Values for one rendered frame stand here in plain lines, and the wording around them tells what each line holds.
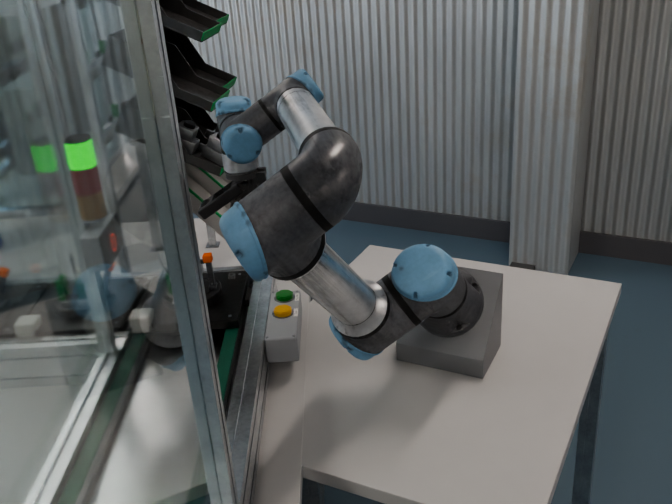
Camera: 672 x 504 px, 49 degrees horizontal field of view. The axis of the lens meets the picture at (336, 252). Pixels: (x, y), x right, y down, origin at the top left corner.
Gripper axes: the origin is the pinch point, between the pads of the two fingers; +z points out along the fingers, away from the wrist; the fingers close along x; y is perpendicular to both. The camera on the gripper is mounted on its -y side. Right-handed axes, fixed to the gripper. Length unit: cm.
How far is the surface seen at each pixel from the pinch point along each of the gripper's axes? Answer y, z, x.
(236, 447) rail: 3, 11, -52
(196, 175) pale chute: -15.0, -7.2, 34.9
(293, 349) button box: 10.9, 13.8, -19.1
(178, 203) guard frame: 8, -46, -84
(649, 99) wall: 170, 25, 193
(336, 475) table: 19, 21, -50
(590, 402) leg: 86, 55, 10
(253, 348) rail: 3.1, 10.9, -22.3
